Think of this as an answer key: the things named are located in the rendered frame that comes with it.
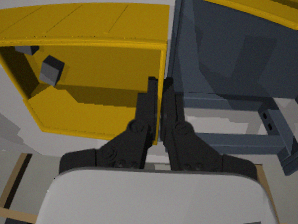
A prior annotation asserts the grey block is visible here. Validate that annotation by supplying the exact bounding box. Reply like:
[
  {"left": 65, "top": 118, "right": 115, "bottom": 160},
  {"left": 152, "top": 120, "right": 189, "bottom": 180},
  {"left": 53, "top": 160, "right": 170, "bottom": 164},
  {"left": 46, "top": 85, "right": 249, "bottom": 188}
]
[
  {"left": 39, "top": 55, "right": 65, "bottom": 87},
  {"left": 15, "top": 46, "right": 39, "bottom": 56}
]

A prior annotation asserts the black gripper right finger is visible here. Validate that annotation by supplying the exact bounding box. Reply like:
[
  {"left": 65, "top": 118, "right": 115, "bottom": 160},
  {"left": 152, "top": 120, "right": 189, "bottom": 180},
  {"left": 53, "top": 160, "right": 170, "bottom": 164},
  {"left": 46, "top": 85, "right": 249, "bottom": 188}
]
[{"left": 160, "top": 77, "right": 257, "bottom": 180}]

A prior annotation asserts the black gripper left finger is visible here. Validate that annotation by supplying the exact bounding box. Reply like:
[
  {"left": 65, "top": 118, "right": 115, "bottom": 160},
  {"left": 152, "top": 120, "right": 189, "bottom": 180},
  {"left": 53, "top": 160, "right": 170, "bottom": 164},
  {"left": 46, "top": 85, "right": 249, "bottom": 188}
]
[{"left": 59, "top": 76, "right": 158, "bottom": 174}]

